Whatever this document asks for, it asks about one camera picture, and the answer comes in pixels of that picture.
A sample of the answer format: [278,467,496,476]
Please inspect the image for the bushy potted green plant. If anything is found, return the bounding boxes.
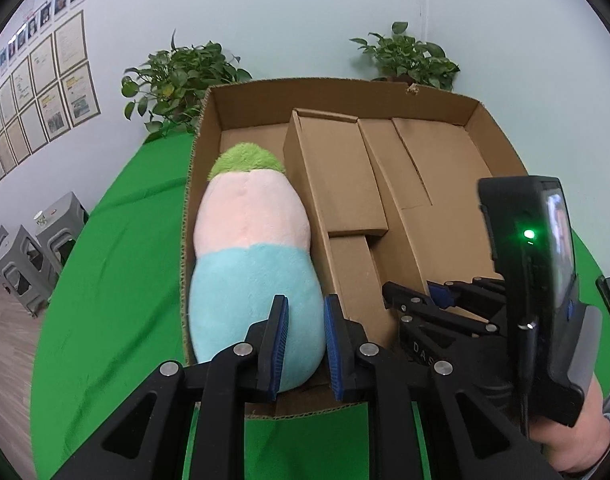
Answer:
[122,30,253,136]

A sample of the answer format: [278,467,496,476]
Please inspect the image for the large cardboard box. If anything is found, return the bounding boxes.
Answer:
[177,77,530,421]

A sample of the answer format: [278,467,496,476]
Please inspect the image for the green tablecloth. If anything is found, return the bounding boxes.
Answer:
[30,132,610,480]

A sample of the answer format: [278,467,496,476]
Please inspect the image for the small brown cardboard inner box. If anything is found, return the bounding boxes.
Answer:
[327,234,401,356]

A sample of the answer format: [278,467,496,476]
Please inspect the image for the pink and blue plush toy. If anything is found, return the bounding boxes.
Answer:
[187,142,326,393]

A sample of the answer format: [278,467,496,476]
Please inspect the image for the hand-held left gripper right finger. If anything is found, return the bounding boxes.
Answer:
[323,295,560,480]

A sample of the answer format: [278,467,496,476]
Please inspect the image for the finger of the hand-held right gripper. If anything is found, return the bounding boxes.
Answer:
[427,276,508,318]
[382,282,506,378]

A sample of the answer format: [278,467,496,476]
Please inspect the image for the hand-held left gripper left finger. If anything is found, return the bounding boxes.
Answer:
[50,295,290,480]

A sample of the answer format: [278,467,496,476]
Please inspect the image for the wall of framed certificates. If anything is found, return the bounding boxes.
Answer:
[0,10,102,196]

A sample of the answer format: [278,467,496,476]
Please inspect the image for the small potted green plant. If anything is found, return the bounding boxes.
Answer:
[350,21,460,92]

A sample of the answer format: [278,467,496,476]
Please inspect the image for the tall brown cardboard inner box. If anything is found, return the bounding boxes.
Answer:
[283,108,390,238]

